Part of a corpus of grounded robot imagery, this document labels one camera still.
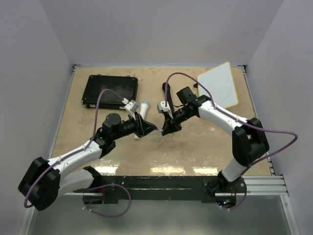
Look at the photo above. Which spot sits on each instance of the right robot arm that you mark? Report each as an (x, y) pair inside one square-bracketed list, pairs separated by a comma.
[(249, 141)]

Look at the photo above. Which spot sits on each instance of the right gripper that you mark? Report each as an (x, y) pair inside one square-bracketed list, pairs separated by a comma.
[(170, 125)]

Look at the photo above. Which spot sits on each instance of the black case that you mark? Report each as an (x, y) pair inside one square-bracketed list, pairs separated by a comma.
[(118, 88)]

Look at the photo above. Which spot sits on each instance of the black microphone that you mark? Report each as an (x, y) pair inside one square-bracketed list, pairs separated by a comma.
[(168, 95)]

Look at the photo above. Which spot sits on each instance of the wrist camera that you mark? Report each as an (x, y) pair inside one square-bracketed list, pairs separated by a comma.
[(130, 107), (163, 107)]

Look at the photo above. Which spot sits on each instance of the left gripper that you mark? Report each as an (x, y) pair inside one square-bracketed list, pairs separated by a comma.
[(140, 124)]

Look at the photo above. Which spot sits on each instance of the white microphone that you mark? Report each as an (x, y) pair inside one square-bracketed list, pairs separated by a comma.
[(141, 108)]

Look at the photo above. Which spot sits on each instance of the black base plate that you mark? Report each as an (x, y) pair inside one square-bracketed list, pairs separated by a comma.
[(206, 189)]

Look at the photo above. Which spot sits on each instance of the yellow framed whiteboard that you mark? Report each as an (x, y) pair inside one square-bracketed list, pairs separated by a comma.
[(220, 82)]

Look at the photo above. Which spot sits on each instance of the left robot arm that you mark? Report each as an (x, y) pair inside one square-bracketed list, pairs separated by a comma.
[(45, 180)]

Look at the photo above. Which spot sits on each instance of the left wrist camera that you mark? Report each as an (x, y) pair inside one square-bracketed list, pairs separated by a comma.
[(130, 107)]

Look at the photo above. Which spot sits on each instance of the aluminium table frame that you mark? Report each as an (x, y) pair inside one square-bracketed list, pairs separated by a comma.
[(262, 186)]

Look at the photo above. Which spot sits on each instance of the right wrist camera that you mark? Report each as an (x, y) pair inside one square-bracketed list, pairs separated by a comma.
[(163, 107)]

